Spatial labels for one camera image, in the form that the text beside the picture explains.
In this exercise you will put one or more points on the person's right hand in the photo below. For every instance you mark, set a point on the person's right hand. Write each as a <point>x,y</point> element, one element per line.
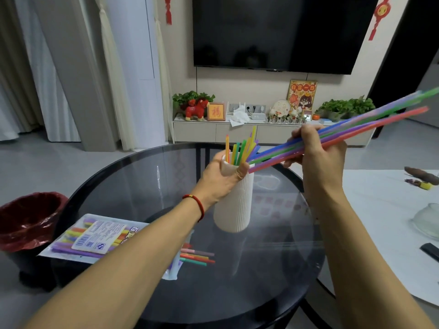
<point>322,167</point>

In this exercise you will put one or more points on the person's left hand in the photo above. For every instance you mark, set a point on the person's left hand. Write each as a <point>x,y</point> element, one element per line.
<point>212,183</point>

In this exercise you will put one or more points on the person's right thumb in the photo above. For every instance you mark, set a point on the person's right thumb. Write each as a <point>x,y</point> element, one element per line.
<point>293,162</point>

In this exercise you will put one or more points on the person's left thumb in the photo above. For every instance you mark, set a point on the person's left thumb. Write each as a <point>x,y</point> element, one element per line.
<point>241,171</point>

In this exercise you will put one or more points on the white ribbed vase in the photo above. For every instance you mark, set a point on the white ribbed vase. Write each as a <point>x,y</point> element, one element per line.
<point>233,210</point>

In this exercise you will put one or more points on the bundle of long colourful straws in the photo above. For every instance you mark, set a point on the bundle of long colourful straws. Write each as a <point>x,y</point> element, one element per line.
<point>360,126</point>

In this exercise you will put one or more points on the person's left forearm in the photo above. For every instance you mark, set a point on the person's left forearm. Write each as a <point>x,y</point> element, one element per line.
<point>130,274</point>

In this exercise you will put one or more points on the person's right forearm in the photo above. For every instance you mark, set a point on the person's right forearm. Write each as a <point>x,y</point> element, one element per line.
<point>360,270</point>

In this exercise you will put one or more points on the cluster of straws in vase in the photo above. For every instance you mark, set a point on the cluster of straws in vase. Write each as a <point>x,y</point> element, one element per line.
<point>240,152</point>

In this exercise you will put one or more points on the row of small figurines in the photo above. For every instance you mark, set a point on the row of small figurines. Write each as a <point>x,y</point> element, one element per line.
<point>284,119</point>

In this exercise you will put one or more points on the crumpled white tissue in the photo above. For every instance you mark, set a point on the crumpled white tissue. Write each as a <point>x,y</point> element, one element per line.
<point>239,117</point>

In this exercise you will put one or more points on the round white ornament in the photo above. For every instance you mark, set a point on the round white ornament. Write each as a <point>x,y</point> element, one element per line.
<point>281,107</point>

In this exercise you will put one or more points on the small white device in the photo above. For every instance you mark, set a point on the small white device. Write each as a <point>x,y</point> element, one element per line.
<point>258,116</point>

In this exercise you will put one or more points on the beige low television cabinet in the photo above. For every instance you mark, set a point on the beige low television cabinet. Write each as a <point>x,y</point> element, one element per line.
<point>195,132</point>

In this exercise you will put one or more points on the orange framed picture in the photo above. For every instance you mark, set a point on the orange framed picture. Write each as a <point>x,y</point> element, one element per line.
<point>216,112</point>

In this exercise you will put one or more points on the cartoon poster picture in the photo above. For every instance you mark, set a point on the cartoon poster picture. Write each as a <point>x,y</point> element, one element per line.
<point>302,95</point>

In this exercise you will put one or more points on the green potted plant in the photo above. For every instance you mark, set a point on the green potted plant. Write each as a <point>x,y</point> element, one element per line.
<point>346,106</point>
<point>187,98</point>

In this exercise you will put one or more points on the red horse figurine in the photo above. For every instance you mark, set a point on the red horse figurine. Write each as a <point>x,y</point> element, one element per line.
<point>196,109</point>

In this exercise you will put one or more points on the pink grey loose straw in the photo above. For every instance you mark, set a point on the pink grey loose straw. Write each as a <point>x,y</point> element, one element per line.
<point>199,252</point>

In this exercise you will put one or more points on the orange loose straw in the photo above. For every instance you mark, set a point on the orange loose straw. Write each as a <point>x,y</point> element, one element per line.
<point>197,256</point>

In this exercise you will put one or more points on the red loose straw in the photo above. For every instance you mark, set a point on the red loose straw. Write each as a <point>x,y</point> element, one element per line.
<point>202,260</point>

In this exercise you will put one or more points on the green loose straw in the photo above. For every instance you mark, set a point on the green loose straw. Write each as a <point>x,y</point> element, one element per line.
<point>193,261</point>

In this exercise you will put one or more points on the small yellow purple object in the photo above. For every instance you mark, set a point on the small yellow purple object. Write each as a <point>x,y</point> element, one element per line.
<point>420,184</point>

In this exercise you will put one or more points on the brown oblong object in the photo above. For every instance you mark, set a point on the brown oblong object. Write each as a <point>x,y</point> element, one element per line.
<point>422,175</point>

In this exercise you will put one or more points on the clear glass bowl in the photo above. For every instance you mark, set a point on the clear glass bowl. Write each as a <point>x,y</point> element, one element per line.
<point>428,221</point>

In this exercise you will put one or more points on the white tower air conditioner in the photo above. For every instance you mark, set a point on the white tower air conditioner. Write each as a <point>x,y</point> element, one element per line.
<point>135,65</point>

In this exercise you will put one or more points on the cream tied curtain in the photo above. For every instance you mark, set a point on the cream tied curtain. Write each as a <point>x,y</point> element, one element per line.
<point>115,82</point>

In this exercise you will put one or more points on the clear packet of colourful straws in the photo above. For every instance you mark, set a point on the clear packet of colourful straws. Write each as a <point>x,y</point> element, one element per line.
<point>99,236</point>

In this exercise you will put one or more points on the flat black object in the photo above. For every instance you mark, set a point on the flat black object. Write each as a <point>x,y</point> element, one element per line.
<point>430,251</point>

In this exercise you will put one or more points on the red gold hanging ornament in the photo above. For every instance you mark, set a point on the red gold hanging ornament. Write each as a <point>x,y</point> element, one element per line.
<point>380,13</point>

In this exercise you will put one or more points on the white sheer curtain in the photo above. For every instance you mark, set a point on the white sheer curtain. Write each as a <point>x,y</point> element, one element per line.
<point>51,82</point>

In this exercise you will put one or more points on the bin with red bag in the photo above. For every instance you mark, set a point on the bin with red bag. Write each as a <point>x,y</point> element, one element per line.
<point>27,219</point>

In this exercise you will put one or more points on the beige curtain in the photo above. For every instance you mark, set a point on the beige curtain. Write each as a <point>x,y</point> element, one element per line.
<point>13,65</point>

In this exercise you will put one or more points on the grey wall socket panel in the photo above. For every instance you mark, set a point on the grey wall socket panel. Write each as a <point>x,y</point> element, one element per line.
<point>253,108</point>

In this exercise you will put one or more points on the black wall television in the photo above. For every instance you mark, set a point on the black wall television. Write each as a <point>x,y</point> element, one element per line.
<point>281,30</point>

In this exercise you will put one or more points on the red tassel wall ornament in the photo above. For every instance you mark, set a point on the red tassel wall ornament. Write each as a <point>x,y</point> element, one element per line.
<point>168,10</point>

